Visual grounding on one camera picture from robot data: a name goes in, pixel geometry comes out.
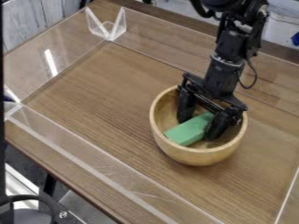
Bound brown wooden bowl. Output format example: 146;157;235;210
150;86;249;166

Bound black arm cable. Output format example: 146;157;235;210
235;57;259;90

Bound clear acrylic corner bracket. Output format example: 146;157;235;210
85;7;127;41

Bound clear acrylic wall panels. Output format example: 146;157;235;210
4;0;299;224

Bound black table leg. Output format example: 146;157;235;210
43;174;58;196

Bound black cable bottom left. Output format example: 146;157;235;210
0;194;71;224

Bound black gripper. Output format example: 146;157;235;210
177;54;249;142

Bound white cylinder object background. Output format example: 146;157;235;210
263;12;299;50

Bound green rectangular block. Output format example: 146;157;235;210
163;112;214;146

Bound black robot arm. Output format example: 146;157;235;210
177;0;269;141

